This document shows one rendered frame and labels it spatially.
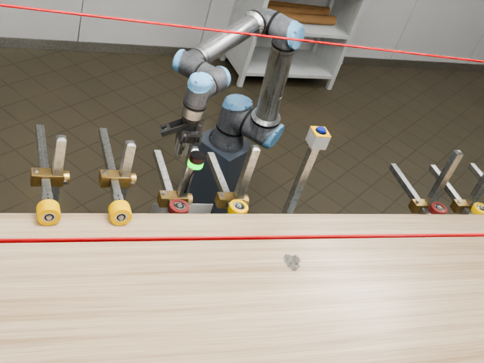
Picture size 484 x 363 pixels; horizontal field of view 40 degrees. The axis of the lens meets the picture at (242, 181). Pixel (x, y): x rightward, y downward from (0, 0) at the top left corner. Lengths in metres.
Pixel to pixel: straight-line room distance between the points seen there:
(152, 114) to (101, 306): 2.72
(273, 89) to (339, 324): 1.26
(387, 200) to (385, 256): 1.99
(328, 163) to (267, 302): 2.60
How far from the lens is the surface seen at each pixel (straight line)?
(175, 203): 2.58
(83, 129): 4.43
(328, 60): 5.84
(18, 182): 3.95
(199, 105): 2.47
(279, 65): 3.06
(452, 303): 2.72
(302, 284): 2.45
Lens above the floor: 2.55
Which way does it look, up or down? 36 degrees down
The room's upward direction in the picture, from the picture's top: 19 degrees clockwise
